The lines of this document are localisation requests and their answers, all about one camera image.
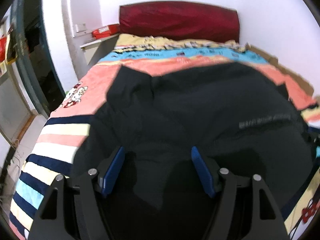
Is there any red hanging bag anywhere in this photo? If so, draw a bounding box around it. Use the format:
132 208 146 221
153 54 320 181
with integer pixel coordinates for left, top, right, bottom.
0 36 7 62

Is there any white wall switch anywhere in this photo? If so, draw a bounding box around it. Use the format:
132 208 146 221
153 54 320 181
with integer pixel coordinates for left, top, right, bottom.
75 23 87 33

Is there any dark red headboard cushion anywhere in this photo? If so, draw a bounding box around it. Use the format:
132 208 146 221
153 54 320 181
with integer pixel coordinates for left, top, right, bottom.
119 1 240 43

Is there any red box on shelf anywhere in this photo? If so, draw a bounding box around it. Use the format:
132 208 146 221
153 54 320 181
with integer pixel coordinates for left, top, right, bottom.
92 24 120 39

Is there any teal door frame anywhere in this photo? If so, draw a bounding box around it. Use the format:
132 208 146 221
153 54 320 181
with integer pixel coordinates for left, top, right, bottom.
10 0 64 118

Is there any white bedside shelf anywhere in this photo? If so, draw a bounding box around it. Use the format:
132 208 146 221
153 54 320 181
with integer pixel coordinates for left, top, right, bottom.
80 34 119 67

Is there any black hooded puffer jacket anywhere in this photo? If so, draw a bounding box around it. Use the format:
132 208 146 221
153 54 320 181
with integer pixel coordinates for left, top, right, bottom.
71 62 316 239

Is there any brown cardboard sheet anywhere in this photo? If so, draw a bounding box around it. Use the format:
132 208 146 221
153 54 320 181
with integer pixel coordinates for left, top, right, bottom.
245 43 314 96

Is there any grey metal door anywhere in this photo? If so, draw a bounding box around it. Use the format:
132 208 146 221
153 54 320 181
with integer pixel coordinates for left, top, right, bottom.
0 73 31 146

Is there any Hello Kitty striped blanket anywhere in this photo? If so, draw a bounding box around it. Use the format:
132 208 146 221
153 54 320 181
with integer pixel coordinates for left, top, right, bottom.
9 34 319 239

